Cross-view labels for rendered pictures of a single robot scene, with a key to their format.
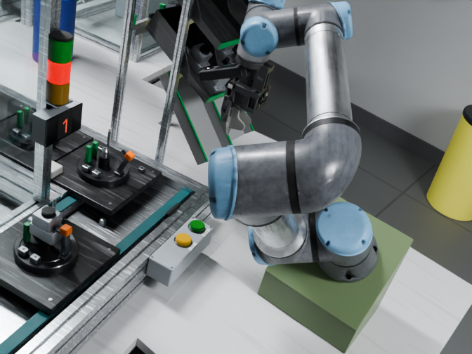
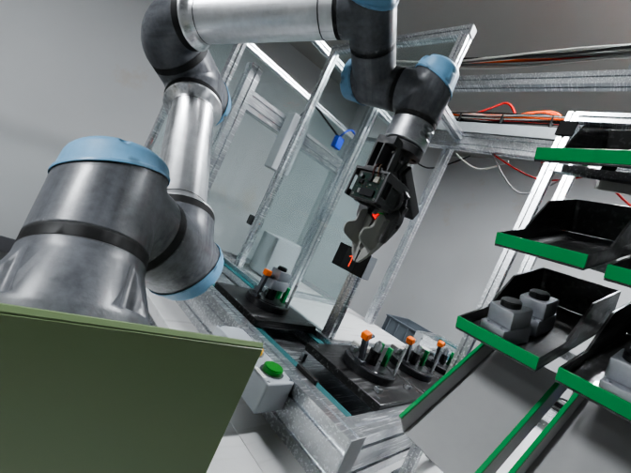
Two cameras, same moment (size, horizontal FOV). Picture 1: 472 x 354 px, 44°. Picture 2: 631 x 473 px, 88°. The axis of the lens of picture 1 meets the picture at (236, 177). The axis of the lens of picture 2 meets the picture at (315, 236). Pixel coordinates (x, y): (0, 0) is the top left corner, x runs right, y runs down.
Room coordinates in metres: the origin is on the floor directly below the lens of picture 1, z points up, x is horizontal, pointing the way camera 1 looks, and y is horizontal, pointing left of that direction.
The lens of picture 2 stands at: (1.43, -0.50, 1.24)
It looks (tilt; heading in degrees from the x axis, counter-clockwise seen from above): 1 degrees down; 116
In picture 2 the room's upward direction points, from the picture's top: 25 degrees clockwise
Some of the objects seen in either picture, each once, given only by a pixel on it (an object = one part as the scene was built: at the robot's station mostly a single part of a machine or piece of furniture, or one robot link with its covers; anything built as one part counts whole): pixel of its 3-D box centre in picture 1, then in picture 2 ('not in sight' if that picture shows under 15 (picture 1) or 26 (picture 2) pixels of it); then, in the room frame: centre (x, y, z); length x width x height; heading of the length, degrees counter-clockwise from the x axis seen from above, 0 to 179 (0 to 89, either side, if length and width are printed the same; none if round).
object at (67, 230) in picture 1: (62, 239); (265, 282); (0.93, 0.33, 1.04); 0.04 x 0.02 x 0.08; 72
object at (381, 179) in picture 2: (248, 82); (386, 177); (1.24, 0.03, 1.37); 0.09 x 0.08 x 0.12; 72
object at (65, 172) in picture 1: (104, 159); (374, 354); (1.30, 0.36, 1.01); 0.24 x 0.24 x 0.13; 72
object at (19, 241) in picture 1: (46, 249); (268, 301); (0.94, 0.37, 0.98); 0.14 x 0.14 x 0.02
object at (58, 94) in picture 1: (57, 89); not in sight; (1.12, 0.43, 1.29); 0.05 x 0.05 x 0.05
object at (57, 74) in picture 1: (58, 69); not in sight; (1.12, 0.43, 1.34); 0.05 x 0.05 x 0.05
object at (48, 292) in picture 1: (46, 256); (265, 307); (0.94, 0.37, 0.96); 0.24 x 0.24 x 0.02; 72
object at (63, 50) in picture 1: (60, 48); not in sight; (1.12, 0.43, 1.39); 0.05 x 0.05 x 0.05
